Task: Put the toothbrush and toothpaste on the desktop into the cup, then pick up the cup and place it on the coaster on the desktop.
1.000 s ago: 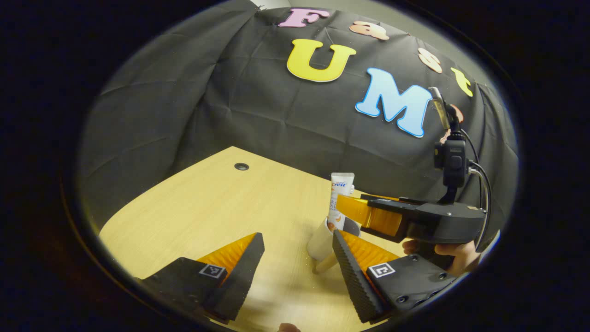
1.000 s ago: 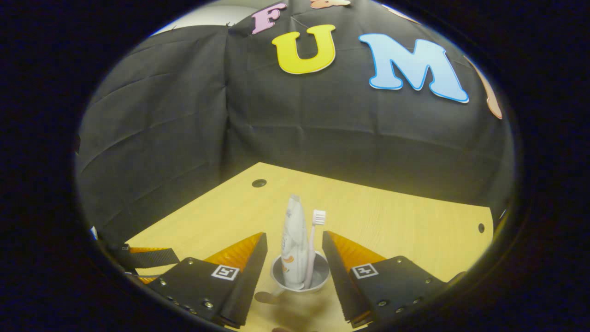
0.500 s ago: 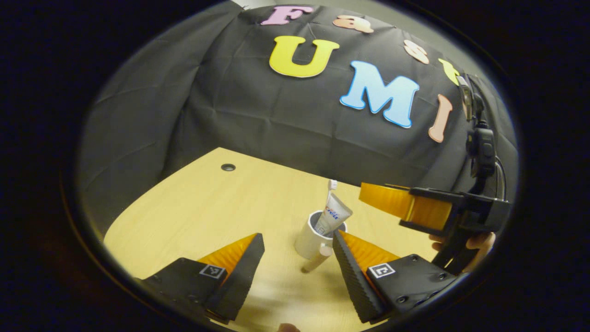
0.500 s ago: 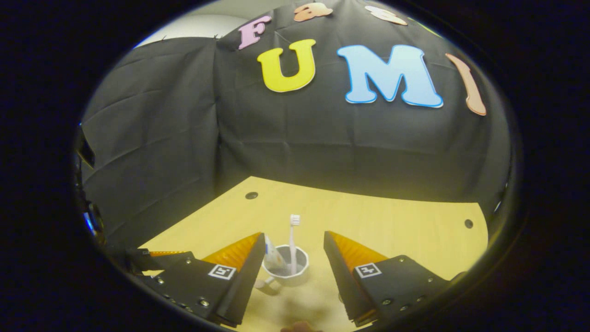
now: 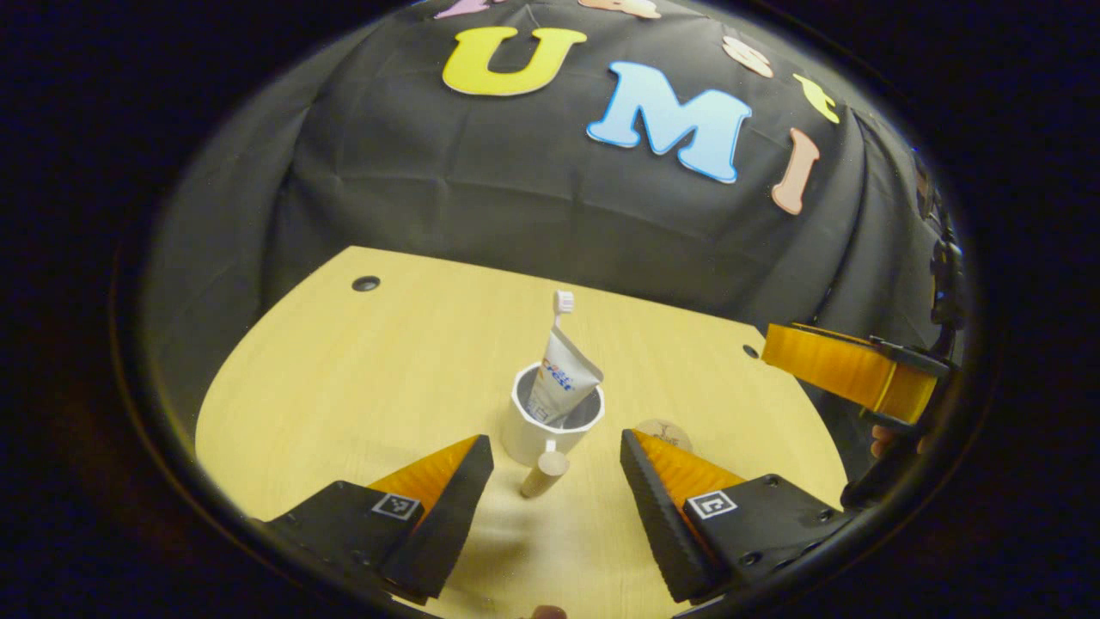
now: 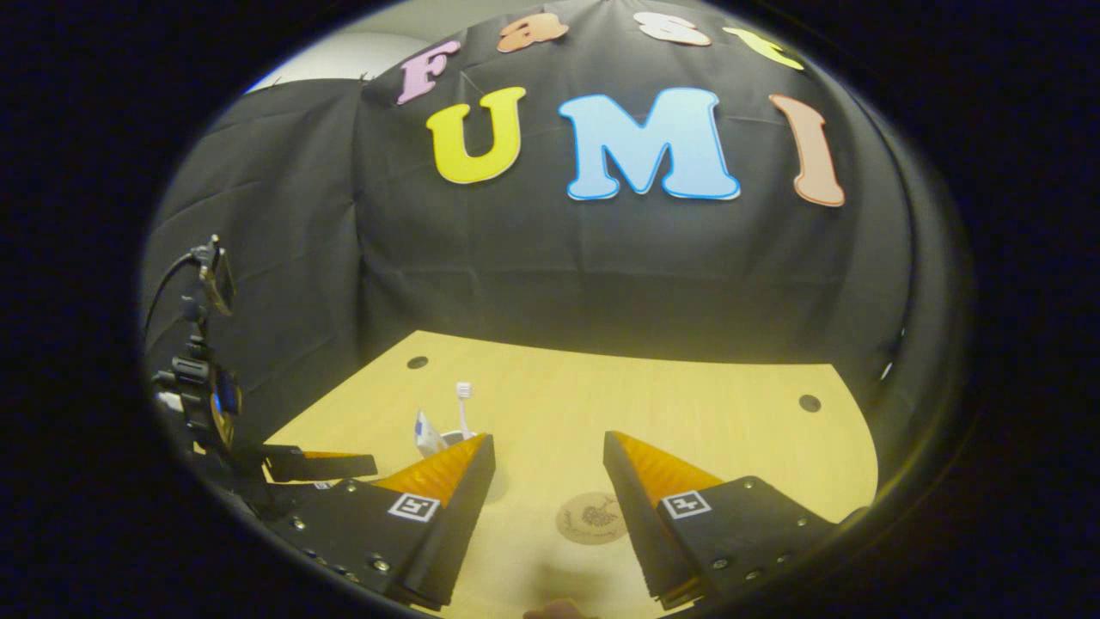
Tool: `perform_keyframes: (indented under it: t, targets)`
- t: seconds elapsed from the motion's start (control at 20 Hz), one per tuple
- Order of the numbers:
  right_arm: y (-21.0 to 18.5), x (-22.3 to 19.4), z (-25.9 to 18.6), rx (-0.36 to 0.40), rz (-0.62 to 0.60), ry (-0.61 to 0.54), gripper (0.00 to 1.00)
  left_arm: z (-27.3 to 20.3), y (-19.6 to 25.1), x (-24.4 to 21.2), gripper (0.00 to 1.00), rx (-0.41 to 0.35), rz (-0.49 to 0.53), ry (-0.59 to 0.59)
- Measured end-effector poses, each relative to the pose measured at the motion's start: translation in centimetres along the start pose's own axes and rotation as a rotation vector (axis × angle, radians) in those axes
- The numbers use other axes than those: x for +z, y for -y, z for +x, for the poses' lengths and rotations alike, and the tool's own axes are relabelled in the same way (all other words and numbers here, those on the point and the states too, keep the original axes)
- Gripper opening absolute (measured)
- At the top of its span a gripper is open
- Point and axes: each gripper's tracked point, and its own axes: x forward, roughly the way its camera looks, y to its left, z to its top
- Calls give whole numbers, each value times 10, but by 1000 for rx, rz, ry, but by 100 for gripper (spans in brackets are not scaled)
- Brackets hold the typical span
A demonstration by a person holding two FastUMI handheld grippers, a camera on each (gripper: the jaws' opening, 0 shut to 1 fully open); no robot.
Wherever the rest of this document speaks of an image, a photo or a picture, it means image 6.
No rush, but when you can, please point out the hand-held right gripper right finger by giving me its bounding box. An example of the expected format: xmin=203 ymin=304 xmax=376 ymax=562
xmin=602 ymin=430 xmax=869 ymax=611

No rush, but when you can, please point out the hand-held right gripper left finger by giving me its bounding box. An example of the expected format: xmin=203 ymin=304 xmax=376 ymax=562
xmin=258 ymin=432 xmax=498 ymax=613

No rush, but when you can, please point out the round wooden coaster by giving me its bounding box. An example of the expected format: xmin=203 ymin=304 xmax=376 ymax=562
xmin=556 ymin=491 xmax=630 ymax=546

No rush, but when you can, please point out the white cup with wooden handle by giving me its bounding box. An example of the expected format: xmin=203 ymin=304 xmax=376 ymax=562
xmin=419 ymin=428 xmax=469 ymax=457

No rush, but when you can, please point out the white toothpaste tube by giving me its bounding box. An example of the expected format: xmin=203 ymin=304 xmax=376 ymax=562
xmin=414 ymin=410 xmax=448 ymax=457

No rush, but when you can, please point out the light wooden desktop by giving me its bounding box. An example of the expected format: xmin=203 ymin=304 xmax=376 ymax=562
xmin=258 ymin=331 xmax=879 ymax=619

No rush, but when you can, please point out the black backdrop cloth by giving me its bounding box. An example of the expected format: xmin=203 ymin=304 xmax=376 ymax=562
xmin=142 ymin=0 xmax=920 ymax=448

